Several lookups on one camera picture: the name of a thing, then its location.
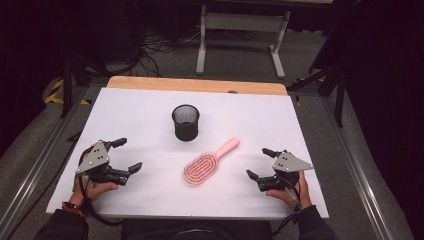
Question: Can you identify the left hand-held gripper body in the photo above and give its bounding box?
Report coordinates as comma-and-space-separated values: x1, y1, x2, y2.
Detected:
73, 139, 132, 187

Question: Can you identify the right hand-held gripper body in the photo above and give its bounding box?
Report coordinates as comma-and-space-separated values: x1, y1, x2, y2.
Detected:
258, 149, 315, 193

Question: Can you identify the person's left hand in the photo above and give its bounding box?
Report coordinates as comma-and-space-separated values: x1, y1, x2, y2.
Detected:
69, 152, 119, 206

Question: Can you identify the person's right hand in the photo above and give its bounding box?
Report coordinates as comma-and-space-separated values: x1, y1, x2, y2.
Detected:
265, 170, 313, 211

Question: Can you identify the white table cover sheet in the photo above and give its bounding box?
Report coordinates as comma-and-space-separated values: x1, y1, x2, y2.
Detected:
45, 87, 330, 220

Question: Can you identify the pink hairbrush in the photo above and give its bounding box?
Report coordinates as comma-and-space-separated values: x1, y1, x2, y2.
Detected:
183, 136, 241, 186

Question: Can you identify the black mesh pen cup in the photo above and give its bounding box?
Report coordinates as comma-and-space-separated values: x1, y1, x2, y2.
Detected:
171, 104, 201, 142

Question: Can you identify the black metal stand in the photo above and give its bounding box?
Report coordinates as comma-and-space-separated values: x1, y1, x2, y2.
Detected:
49, 56, 111, 119
287, 49, 348, 128

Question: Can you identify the yellow black hazard tape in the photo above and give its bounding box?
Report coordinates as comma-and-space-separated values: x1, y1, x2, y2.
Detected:
44, 78, 92, 106

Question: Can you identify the wooden table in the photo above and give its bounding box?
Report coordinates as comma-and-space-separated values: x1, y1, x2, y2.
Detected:
106, 75, 289, 97

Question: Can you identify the right hand-held gripper cable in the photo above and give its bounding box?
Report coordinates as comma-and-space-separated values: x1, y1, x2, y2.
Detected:
271, 178, 303, 237

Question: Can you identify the hand-held gripper cable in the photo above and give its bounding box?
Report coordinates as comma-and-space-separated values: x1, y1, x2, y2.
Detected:
76, 173, 125, 227
271, 178, 303, 237

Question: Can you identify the beaded bracelet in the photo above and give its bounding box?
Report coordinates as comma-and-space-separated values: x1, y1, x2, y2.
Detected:
61, 200, 88, 219

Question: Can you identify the aluminium floor rail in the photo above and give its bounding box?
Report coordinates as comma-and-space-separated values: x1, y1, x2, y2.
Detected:
321, 96, 396, 240
0, 86, 88, 238

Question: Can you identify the left hand-held gripper cable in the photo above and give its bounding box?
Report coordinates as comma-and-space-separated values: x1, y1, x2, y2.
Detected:
76, 173, 125, 227

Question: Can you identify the bundle of black floor cables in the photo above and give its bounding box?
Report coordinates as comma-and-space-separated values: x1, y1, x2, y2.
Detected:
109, 29, 201, 78

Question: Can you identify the white metal desk frame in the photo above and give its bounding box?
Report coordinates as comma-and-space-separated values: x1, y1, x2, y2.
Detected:
195, 4, 292, 80

